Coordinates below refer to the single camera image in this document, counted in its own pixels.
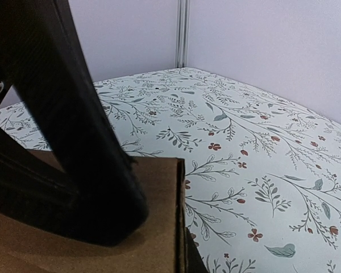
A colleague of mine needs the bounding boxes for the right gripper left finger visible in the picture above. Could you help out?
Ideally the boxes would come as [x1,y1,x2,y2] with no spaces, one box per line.
[0,0,149,248]

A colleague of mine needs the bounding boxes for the right aluminium frame post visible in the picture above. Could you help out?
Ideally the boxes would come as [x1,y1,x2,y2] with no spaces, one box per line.
[175,0,190,68]

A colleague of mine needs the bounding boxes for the brown cardboard box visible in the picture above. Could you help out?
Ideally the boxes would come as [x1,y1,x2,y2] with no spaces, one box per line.
[0,150,187,272]

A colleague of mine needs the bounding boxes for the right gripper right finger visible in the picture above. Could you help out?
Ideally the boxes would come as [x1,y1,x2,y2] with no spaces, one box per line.
[185,228,207,273]

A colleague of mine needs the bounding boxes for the floral patterned table mat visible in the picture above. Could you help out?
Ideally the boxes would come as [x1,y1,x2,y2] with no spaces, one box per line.
[0,66,341,273]

